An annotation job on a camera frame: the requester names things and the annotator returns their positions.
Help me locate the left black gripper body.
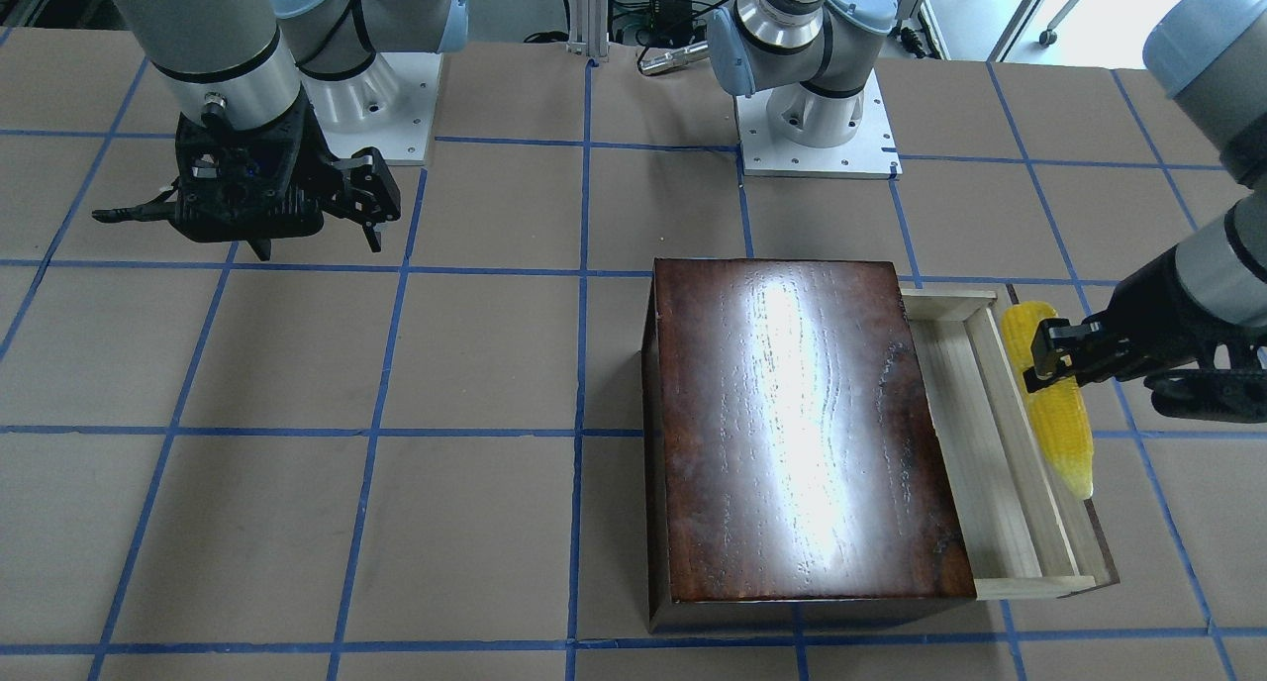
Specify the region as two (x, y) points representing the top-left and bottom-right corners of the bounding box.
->
(1093, 249), (1232, 382)

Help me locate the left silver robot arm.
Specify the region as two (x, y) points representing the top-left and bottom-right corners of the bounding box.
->
(706, 0), (1264, 407)

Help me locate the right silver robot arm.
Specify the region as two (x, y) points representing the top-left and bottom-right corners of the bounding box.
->
(92, 0), (469, 261)

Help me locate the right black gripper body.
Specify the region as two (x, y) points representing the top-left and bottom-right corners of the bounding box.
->
(237, 137), (337, 241)

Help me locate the dark wooden drawer cabinet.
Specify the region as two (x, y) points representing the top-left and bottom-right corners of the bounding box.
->
(639, 257), (978, 634)

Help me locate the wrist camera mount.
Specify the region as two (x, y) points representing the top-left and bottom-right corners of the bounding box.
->
(1144, 340), (1266, 424)
(91, 95), (321, 243)

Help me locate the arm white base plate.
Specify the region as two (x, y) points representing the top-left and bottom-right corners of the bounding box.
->
(302, 52), (443, 165)
(734, 71), (903, 180)

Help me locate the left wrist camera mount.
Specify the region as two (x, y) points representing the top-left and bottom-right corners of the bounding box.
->
(1144, 340), (1266, 424)

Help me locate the wooden drawer with white handle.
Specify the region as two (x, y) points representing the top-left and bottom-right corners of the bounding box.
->
(902, 288), (1121, 601)

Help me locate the silver cylinder tool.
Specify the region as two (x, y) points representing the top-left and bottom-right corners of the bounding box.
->
(637, 41), (710, 77)

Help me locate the yellow corn cob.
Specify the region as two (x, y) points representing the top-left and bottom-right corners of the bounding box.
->
(998, 301), (1095, 500)

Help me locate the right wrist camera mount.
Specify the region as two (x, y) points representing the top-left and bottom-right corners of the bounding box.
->
(91, 95), (321, 243)

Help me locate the aluminium frame post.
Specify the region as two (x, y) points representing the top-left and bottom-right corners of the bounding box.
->
(565, 0), (611, 66)

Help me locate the black power adapter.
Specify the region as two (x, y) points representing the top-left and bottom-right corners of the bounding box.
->
(647, 0), (694, 36)

